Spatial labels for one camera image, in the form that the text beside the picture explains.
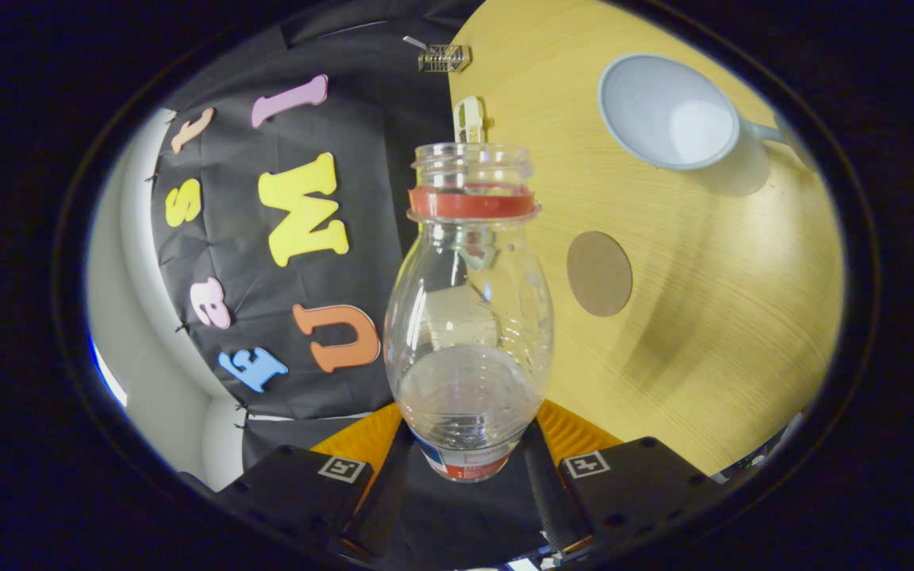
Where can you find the white cup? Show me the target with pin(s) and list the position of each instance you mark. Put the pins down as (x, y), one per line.
(663, 111)

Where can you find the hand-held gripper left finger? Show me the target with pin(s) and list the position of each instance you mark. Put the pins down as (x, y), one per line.
(298, 484)

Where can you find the round brown coaster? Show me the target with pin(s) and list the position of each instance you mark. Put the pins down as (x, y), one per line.
(600, 274)

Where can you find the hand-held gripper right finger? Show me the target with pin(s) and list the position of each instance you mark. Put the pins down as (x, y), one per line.
(631, 488)

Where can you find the white divided dish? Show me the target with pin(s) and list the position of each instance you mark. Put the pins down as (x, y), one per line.
(470, 120)

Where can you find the metal spoon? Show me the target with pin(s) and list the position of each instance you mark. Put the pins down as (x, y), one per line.
(413, 41)

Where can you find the wooden table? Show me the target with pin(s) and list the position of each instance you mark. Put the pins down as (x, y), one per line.
(703, 317)

